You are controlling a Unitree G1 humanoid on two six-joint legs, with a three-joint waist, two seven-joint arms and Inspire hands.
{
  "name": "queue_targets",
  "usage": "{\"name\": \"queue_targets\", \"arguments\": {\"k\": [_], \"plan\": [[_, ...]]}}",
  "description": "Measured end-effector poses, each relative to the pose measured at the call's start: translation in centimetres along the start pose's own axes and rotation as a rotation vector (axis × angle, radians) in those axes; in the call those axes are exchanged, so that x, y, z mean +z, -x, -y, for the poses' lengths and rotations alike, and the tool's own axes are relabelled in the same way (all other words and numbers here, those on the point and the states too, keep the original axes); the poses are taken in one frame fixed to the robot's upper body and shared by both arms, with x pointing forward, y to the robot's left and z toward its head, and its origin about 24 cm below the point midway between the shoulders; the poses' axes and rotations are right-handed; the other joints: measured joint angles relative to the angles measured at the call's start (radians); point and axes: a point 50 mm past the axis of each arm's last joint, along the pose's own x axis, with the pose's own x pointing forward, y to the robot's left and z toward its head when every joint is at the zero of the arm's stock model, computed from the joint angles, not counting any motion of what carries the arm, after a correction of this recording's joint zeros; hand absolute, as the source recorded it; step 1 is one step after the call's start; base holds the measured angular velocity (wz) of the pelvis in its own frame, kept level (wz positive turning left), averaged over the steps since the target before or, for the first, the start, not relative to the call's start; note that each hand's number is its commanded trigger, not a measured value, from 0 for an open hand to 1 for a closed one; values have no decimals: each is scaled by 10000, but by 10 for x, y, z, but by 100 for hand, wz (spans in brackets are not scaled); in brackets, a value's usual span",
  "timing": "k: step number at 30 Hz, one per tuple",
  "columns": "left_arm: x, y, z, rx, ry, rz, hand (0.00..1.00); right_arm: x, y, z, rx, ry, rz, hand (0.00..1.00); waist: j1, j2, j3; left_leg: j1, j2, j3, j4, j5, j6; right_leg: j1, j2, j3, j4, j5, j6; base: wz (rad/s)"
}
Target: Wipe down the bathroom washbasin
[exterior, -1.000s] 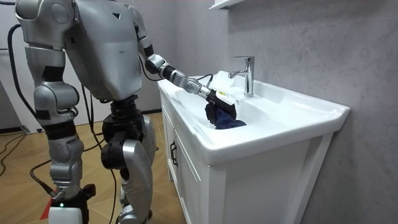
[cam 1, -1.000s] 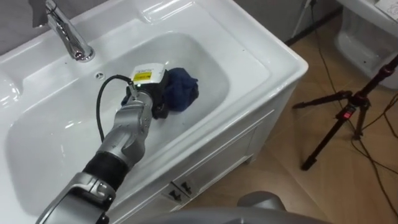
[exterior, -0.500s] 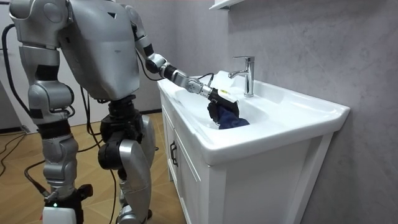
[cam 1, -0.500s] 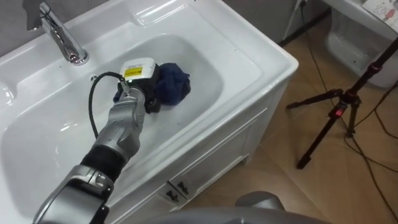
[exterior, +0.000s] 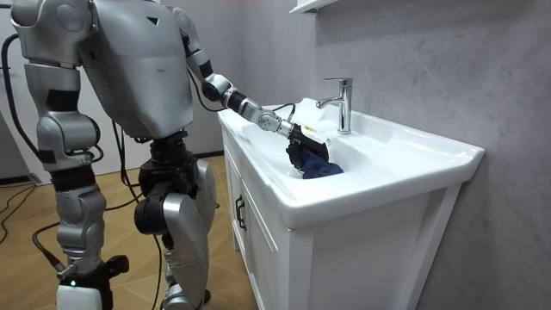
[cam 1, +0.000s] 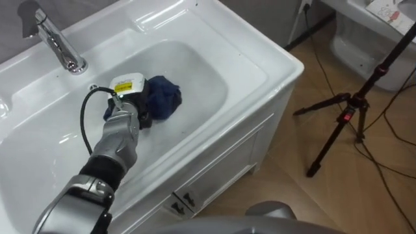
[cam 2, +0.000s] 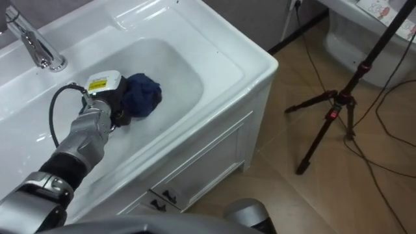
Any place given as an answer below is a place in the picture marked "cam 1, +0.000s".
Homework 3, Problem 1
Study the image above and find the printed paper sheet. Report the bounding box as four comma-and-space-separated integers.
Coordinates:
365, 0, 416, 35

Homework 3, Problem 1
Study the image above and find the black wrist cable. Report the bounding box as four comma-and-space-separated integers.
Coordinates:
79, 86, 118, 156

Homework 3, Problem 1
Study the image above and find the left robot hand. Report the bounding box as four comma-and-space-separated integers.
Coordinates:
109, 72, 153, 130

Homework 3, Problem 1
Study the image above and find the dark blue cloth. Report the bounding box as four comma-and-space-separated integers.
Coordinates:
103, 75, 183, 122

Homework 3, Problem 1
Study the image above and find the white sink cabinet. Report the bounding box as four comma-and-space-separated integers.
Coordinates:
0, 0, 306, 234

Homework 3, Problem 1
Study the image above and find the black camera tripod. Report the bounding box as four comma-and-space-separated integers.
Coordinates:
292, 21, 416, 178

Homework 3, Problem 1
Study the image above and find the chrome faucet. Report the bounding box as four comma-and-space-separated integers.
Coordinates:
17, 0, 89, 75

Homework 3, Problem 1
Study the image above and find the white toilet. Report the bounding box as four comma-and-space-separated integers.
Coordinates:
321, 0, 416, 93

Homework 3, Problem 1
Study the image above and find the robot body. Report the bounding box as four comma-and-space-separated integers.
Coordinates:
155, 200, 346, 234

